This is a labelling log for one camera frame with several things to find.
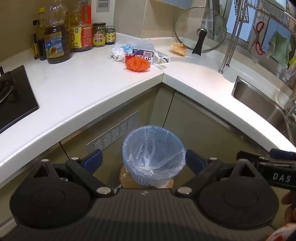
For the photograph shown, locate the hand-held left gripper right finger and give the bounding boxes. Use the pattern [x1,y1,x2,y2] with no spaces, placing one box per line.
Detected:
[185,149,258,200]

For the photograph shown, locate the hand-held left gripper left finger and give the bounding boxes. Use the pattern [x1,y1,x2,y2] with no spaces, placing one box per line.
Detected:
[32,149,114,198]

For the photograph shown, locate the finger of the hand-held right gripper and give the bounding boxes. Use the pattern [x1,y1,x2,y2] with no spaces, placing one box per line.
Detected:
[269,148,296,161]
[236,151,271,168]

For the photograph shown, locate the clear plastic bin liner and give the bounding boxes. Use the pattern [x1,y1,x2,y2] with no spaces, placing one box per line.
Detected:
[122,125,187,189]

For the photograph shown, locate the blue mesh trash bin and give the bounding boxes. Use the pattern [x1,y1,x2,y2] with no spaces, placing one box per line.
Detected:
[122,126,186,188]

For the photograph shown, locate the white foil wrapper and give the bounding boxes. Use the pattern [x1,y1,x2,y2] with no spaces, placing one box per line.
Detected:
[110,46,126,62]

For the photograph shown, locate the person's right hand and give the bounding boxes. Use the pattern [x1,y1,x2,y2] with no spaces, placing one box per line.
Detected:
[281,192,296,223]

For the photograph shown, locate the beige cabinet door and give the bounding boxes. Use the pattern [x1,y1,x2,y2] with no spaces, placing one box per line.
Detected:
[162,91,274,164]

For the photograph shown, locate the metal cabinet vent grille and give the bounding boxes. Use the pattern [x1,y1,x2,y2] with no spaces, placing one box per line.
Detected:
[86,110,139,152]

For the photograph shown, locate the brown board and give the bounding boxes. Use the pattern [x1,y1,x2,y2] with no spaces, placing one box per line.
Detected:
[119,166,174,189]

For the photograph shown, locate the red patterned clothing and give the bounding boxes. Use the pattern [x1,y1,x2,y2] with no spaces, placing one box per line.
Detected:
[266,222,296,241]

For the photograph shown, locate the stainless steel sink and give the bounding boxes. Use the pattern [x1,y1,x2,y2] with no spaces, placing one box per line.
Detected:
[231,75,296,140]

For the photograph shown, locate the black gas stove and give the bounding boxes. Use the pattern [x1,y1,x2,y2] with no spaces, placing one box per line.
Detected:
[0,65,39,134]

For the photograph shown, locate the green cloth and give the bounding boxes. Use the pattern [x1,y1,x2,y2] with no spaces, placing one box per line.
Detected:
[266,31,292,69]

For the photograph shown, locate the orange mesh net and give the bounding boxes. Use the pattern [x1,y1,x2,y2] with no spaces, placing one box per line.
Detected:
[125,56,151,72]

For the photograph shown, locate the white green medicine box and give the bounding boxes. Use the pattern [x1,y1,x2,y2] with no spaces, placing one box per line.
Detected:
[154,50,171,64]

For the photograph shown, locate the red scissors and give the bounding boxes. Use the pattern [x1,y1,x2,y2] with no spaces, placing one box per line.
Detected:
[251,21,265,56]

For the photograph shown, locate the black burner grate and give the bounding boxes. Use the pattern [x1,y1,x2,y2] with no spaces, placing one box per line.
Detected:
[0,66,17,103]

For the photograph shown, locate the crumpled brown wrapper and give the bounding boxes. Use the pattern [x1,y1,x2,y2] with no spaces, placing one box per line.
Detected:
[171,42,187,57]

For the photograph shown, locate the blue face mask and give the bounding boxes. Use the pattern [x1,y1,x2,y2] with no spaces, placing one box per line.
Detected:
[120,44,133,55]

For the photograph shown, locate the white barcode carton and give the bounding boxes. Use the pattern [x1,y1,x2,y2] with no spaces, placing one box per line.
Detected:
[130,48,156,66]

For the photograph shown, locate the dark oil bottle blue label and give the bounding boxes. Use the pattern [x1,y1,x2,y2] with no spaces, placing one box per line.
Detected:
[43,0,72,64]

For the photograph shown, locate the steel dish rack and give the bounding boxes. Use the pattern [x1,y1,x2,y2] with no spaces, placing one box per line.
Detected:
[218,0,296,84]

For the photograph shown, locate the green label sauce jar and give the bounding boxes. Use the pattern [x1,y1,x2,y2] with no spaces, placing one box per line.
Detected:
[92,22,107,48]

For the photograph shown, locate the yellow cap sauce bottle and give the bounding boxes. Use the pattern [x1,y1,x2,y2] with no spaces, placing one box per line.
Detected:
[37,7,48,61]

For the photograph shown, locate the small dark lid jar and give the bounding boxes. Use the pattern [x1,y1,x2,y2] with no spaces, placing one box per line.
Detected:
[105,25,116,45]

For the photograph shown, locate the glass pot lid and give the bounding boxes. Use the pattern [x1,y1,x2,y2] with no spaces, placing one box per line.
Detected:
[174,6,227,56]

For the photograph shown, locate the yellow oil bottle red handle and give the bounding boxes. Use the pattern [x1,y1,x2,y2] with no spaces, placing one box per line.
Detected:
[68,0,94,52]

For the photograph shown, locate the grey wall vent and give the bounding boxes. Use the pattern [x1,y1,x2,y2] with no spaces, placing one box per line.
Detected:
[96,0,110,12]

